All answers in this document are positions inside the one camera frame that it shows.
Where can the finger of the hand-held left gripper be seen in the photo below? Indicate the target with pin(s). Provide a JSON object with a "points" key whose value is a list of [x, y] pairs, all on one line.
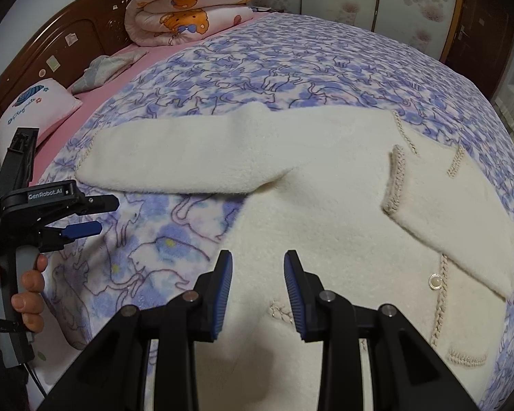
{"points": [[100, 203], [83, 229]]}

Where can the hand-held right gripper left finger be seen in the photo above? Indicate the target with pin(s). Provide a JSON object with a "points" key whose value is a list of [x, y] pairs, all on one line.
{"points": [[222, 292]]}

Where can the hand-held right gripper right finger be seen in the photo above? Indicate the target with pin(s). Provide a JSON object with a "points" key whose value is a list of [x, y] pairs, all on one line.
{"points": [[292, 292]]}

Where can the white fluffy cardigan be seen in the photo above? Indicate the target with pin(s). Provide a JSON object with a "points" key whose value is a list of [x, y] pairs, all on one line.
{"points": [[325, 205]]}

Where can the person's left hand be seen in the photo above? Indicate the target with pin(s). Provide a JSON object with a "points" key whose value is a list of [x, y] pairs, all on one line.
{"points": [[31, 282]]}

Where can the white embroidered cushion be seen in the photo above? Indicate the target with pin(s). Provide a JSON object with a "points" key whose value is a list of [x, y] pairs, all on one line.
{"points": [[34, 102]]}

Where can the pink bed sheet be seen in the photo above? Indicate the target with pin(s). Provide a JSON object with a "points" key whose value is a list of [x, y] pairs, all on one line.
{"points": [[111, 81]]}

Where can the grey crumpled cloth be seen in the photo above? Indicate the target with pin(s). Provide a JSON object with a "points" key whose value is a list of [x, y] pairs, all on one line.
{"points": [[98, 70]]}

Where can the wooden headboard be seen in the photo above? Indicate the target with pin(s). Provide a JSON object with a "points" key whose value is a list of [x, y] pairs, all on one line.
{"points": [[90, 30]]}

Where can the folded bear print quilt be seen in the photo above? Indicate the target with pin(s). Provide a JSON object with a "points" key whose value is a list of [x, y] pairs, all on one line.
{"points": [[188, 13]]}

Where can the purple cat print blanket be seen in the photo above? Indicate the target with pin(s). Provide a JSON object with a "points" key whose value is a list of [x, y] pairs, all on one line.
{"points": [[282, 64]]}

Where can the dark wooden door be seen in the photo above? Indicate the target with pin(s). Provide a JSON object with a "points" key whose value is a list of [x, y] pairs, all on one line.
{"points": [[479, 30]]}

